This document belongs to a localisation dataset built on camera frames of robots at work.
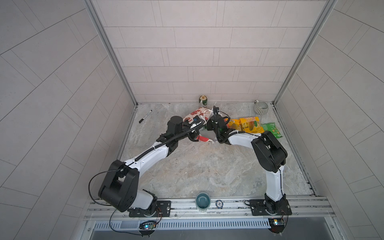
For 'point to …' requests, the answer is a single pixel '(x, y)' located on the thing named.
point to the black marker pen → (141, 120)
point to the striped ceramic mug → (260, 108)
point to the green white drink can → (203, 101)
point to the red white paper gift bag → (205, 114)
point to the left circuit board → (147, 228)
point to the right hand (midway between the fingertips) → (208, 119)
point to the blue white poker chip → (219, 204)
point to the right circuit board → (276, 225)
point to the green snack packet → (271, 127)
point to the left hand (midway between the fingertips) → (205, 123)
